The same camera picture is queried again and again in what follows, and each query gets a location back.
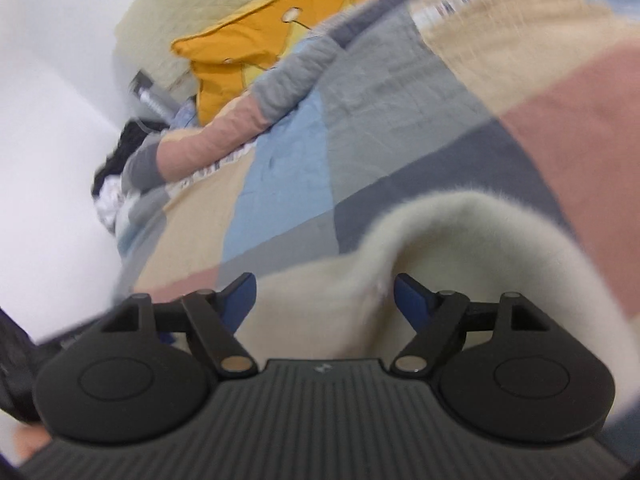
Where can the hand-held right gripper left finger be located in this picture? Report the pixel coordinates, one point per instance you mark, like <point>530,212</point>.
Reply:
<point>241,302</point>

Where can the person's left hand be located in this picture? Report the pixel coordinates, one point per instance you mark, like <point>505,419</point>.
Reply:
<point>30,442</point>

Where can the black clothes pile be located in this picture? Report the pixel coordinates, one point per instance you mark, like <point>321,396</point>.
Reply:
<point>125,145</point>

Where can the cream quilted headboard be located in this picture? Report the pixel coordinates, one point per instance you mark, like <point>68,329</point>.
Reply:
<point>165,15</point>

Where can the cream sweater with navy stripes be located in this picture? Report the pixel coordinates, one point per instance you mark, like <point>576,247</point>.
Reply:
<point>475,240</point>

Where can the yellow pillow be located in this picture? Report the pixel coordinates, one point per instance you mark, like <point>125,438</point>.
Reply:
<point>260,45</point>

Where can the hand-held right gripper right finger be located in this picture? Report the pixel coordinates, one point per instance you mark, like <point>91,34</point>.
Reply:
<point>411,302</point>

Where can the patchwork blanket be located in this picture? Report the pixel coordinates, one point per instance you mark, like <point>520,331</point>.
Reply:
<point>400,110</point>

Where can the blue patterned cloth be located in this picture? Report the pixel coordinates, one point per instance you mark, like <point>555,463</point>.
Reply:
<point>184,115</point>

